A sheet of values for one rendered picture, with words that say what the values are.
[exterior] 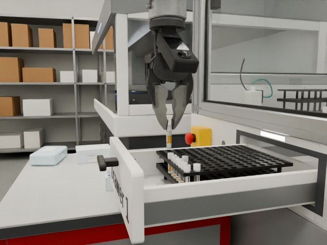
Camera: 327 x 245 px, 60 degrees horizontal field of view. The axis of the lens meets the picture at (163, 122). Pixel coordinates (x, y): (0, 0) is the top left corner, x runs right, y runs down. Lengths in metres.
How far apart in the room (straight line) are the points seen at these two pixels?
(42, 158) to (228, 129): 0.66
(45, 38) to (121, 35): 3.12
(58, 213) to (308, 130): 0.55
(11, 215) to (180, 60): 0.51
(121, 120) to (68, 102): 3.46
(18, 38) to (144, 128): 3.28
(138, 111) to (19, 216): 0.79
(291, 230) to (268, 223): 0.08
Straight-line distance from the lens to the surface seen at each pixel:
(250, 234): 0.80
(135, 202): 0.41
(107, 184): 0.80
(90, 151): 1.09
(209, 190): 0.47
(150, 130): 1.38
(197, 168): 0.49
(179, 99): 0.56
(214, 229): 0.80
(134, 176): 0.40
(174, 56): 0.48
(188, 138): 0.91
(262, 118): 0.70
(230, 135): 0.81
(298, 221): 0.64
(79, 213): 0.70
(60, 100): 4.79
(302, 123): 0.59
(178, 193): 0.45
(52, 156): 1.09
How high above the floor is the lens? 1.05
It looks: 7 degrees down
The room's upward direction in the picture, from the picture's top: straight up
